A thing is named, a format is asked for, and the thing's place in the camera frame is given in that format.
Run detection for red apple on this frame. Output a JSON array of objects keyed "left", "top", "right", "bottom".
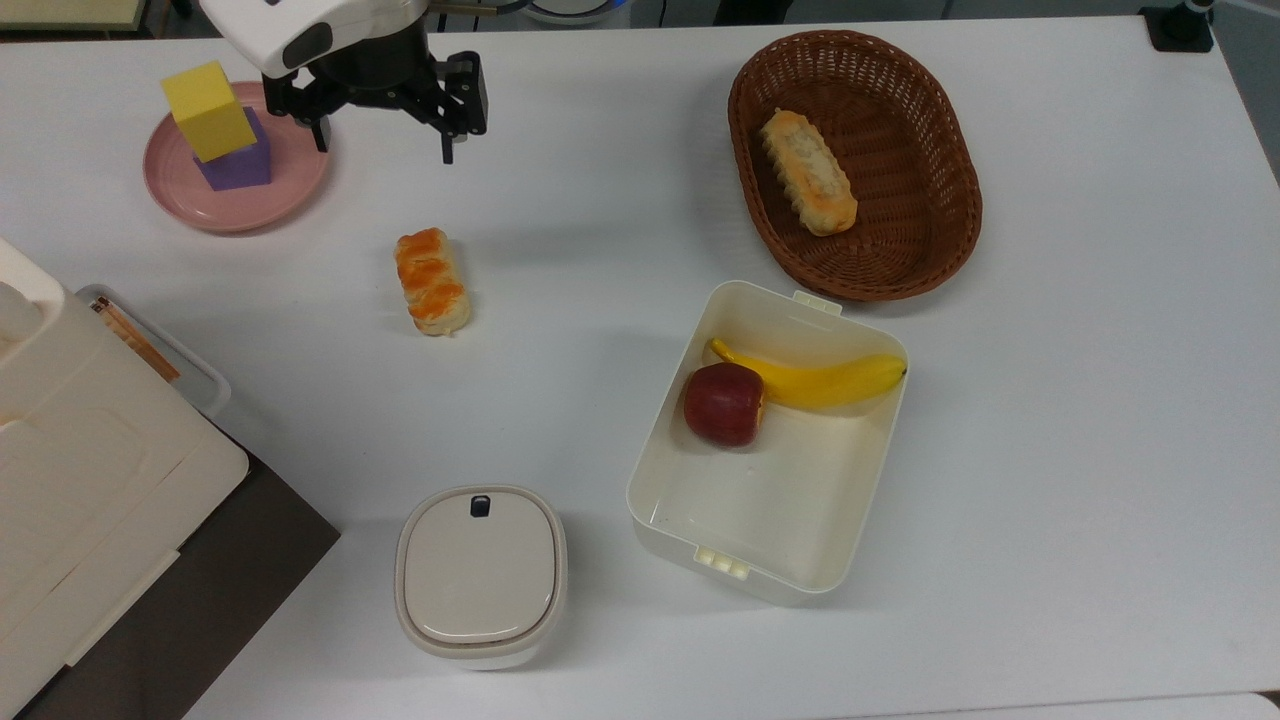
[{"left": 683, "top": 362, "right": 767, "bottom": 448}]

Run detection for clear plastic tray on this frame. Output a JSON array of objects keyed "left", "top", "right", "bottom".
[{"left": 74, "top": 283, "right": 232, "bottom": 419}]

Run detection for black camera stand base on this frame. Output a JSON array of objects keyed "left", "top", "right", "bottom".
[{"left": 1139, "top": 0, "right": 1217, "bottom": 54}]

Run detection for yellow cube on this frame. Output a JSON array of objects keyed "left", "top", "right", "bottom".
[{"left": 161, "top": 60, "right": 258, "bottom": 164}]

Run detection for yellow banana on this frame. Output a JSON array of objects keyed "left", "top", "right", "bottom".
[{"left": 708, "top": 338, "right": 909, "bottom": 411}]

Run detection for white lidded square container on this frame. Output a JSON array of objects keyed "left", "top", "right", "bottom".
[{"left": 394, "top": 485, "right": 569, "bottom": 671}]

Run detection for large cream plastic appliance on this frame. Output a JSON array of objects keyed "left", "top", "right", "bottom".
[{"left": 0, "top": 238, "right": 250, "bottom": 718}]

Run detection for white open plastic box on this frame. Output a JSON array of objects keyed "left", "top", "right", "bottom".
[{"left": 626, "top": 280, "right": 910, "bottom": 605}]

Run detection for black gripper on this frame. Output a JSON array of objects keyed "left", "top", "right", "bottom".
[{"left": 263, "top": 24, "right": 491, "bottom": 166}]

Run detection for brown wooden sticks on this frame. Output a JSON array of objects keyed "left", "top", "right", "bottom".
[{"left": 89, "top": 297, "right": 182, "bottom": 384}]

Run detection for brown wicker basket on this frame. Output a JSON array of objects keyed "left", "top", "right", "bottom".
[{"left": 727, "top": 29, "right": 984, "bottom": 303}]

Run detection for pale long bread roll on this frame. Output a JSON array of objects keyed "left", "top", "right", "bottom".
[{"left": 758, "top": 108, "right": 859, "bottom": 238}]

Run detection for purple cube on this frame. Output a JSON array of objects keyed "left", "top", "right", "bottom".
[{"left": 194, "top": 107, "right": 273, "bottom": 192}]

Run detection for dark brown mat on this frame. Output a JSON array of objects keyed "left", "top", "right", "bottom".
[{"left": 18, "top": 432, "right": 342, "bottom": 720}]

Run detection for orange glazed bread roll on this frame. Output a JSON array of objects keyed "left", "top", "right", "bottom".
[{"left": 394, "top": 227, "right": 472, "bottom": 337}]

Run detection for pink plate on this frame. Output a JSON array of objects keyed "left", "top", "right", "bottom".
[{"left": 143, "top": 81, "right": 331, "bottom": 235}]

